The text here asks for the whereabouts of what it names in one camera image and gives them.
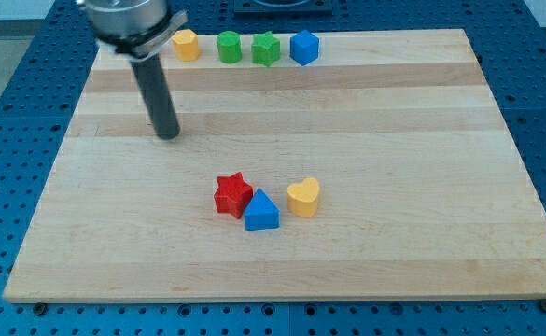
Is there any red star block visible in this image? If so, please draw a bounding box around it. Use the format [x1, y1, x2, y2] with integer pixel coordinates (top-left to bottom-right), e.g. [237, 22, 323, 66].
[214, 172, 254, 219]

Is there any green cylinder block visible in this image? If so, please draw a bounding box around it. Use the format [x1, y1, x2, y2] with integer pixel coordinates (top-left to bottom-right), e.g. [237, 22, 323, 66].
[217, 31, 243, 63]

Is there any yellow heart block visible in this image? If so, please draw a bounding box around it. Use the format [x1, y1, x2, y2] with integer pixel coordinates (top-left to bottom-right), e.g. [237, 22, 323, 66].
[287, 177, 320, 217]

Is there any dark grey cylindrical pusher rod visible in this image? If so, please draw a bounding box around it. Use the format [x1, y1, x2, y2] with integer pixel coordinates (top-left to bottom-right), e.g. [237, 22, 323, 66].
[131, 54, 180, 140]

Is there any blue triangle block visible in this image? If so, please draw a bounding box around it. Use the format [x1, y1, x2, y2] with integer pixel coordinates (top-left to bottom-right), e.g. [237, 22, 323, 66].
[244, 189, 280, 231]

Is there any light wooden board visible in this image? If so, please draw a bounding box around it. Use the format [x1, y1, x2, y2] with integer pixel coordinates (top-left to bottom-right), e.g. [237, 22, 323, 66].
[3, 29, 546, 303]

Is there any green star block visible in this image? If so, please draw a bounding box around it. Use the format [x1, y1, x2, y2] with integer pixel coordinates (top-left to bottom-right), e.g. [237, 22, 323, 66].
[251, 31, 281, 67]

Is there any blue cube block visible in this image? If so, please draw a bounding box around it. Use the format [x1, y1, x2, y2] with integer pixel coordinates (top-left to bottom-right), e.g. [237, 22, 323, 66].
[289, 30, 320, 66]

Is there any yellow hexagon block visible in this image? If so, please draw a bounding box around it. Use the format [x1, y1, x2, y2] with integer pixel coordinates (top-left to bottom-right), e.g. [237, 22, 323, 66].
[172, 29, 201, 62]

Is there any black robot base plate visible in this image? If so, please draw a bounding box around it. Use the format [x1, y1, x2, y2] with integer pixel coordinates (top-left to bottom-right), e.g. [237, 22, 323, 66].
[232, 0, 334, 16]

